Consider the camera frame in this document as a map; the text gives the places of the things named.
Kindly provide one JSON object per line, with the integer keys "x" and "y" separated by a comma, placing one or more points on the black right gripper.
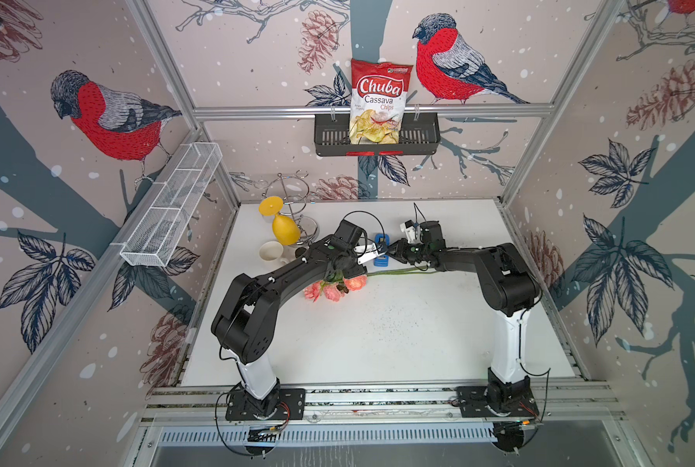
{"x": 399, "y": 253}

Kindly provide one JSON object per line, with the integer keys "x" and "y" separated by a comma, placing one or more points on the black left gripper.
{"x": 355, "y": 271}

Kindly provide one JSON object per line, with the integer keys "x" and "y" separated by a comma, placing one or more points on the blue tape dispenser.
{"x": 382, "y": 242}

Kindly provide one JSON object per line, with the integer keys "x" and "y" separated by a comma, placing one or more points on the pink flower bouquet green stems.
{"x": 336, "y": 288}

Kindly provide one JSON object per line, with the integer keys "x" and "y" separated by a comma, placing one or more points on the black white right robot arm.
{"x": 508, "y": 288}

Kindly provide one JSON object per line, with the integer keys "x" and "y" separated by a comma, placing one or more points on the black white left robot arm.
{"x": 246, "y": 320}

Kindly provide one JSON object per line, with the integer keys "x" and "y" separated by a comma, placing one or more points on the yellow plastic wine glass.
{"x": 284, "y": 228}

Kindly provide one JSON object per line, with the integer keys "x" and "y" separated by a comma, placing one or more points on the white ceramic mug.
{"x": 273, "y": 252}

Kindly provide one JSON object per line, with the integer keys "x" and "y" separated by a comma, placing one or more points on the Chuba cassava chips bag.
{"x": 378, "y": 101}

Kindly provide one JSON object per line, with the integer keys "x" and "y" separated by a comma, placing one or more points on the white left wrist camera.
{"x": 368, "y": 254}

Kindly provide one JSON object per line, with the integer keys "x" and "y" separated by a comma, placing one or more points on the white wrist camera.
{"x": 368, "y": 254}
{"x": 410, "y": 229}

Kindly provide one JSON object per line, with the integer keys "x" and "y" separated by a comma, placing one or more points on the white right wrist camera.
{"x": 410, "y": 229}

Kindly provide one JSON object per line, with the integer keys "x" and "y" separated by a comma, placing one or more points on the chrome wire glass rack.
{"x": 296, "y": 193}

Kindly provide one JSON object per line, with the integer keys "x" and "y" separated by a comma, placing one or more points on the black wire wall basket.
{"x": 341, "y": 136}

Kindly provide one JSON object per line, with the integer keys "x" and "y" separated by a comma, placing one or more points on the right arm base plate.
{"x": 507, "y": 401}

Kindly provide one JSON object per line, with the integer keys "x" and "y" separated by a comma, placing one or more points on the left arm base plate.
{"x": 281, "y": 404}

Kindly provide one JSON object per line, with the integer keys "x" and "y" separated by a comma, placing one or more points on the white mesh wall shelf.
{"x": 162, "y": 225}

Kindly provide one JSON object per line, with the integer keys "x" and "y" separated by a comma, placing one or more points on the aluminium front rail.
{"x": 558, "y": 400}

